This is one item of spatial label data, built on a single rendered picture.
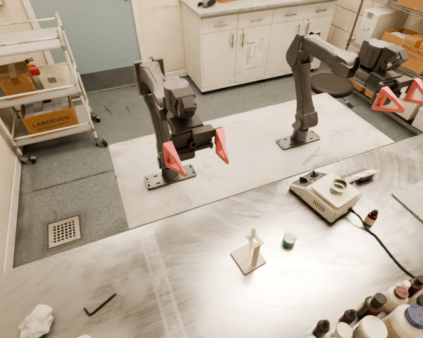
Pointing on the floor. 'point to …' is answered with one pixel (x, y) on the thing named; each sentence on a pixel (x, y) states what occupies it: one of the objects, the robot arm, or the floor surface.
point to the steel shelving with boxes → (418, 64)
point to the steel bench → (99, 279)
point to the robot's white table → (240, 158)
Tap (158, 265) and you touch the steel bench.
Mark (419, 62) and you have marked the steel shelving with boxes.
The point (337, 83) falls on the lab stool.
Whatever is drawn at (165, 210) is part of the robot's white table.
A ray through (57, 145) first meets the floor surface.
